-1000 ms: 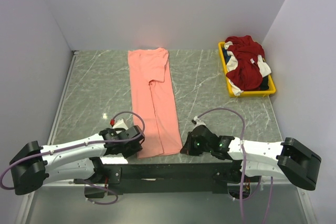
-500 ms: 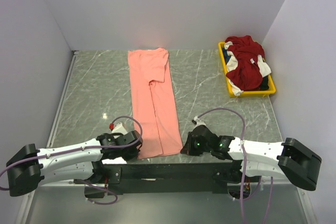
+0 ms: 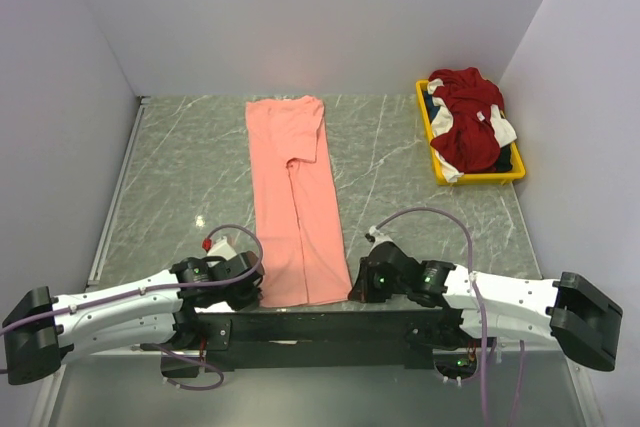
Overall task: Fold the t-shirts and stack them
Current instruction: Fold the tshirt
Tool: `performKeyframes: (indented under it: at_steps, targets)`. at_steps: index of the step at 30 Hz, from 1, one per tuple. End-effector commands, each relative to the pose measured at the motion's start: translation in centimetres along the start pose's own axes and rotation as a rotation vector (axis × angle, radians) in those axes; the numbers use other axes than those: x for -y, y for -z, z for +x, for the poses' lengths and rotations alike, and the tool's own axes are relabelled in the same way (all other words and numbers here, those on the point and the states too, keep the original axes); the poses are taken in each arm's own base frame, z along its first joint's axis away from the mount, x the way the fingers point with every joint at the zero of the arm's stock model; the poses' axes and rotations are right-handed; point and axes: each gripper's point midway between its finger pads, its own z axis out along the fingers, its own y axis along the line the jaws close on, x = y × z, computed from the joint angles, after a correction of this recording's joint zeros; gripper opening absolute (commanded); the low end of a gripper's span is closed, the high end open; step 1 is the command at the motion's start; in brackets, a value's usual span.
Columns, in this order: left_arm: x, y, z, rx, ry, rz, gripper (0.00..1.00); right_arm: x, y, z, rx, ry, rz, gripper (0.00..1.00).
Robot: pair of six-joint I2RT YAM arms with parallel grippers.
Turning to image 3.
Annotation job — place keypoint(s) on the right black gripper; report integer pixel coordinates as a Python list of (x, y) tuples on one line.
[(362, 287)]

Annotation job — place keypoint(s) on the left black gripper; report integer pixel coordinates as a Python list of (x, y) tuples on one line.
[(245, 292)]

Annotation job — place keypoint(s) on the pink t shirt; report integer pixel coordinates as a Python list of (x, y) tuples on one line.
[(296, 209)]

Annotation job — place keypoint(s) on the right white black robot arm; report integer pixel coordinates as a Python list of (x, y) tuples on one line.
[(569, 312)]

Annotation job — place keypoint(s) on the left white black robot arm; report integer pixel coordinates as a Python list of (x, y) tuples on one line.
[(43, 331)]

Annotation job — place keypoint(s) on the black base crossbar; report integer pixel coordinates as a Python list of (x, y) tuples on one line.
[(256, 340)]

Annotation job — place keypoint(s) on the dark red t shirt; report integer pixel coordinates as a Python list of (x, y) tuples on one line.
[(470, 144)]

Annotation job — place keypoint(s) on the white t shirt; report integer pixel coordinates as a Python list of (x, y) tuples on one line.
[(442, 121)]

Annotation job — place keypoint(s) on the black garment in bin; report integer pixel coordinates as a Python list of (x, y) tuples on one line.
[(503, 163)]

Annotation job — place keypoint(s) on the yellow plastic bin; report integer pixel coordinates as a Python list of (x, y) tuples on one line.
[(517, 172)]

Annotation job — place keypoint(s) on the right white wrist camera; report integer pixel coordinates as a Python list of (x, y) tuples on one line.
[(376, 237)]

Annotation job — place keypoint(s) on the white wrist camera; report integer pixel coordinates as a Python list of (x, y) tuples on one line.
[(220, 247), (376, 237)]

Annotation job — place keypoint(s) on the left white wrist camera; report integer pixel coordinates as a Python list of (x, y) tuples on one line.
[(220, 247)]

